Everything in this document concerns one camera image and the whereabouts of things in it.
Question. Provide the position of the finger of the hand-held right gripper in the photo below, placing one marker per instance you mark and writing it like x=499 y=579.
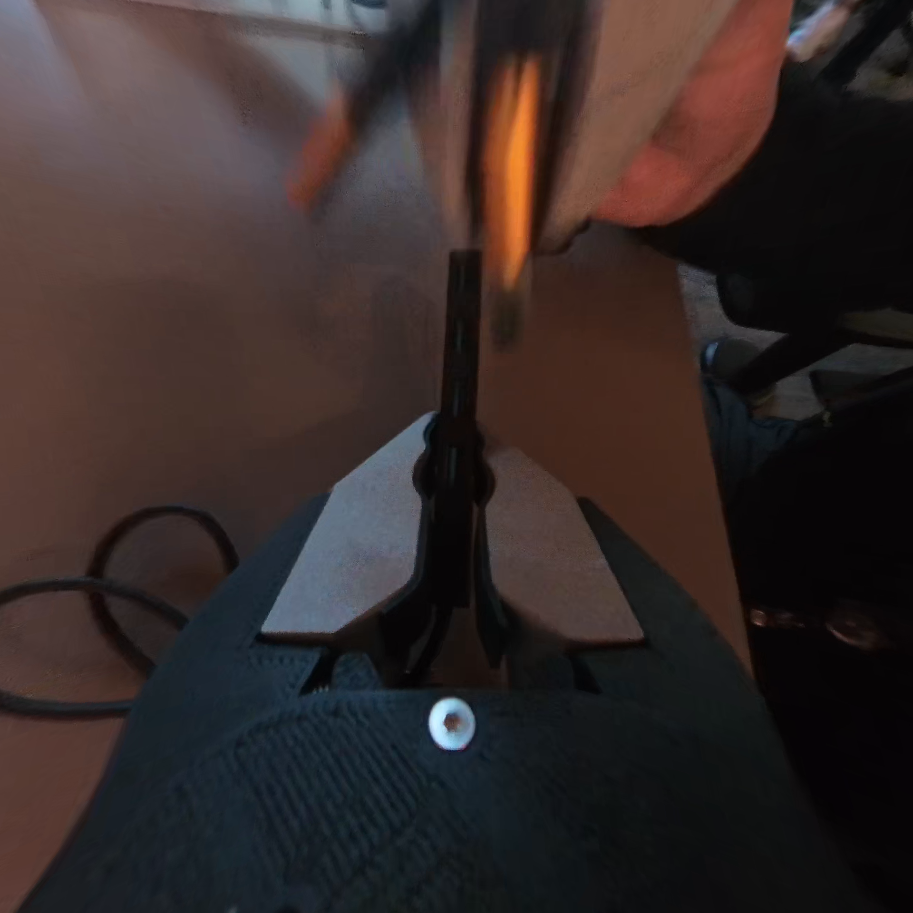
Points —
x=453 y=107
x=613 y=85

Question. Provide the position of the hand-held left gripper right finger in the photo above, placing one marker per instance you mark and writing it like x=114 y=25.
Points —
x=570 y=563

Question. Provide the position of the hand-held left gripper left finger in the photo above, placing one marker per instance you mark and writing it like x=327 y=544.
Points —
x=342 y=556

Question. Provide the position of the dark grey usb hub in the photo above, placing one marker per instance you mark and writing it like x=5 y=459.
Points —
x=460 y=342

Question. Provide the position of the person's right hand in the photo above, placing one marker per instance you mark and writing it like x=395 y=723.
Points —
x=735 y=107

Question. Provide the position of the black office chair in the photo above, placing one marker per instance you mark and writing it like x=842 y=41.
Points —
x=792 y=360

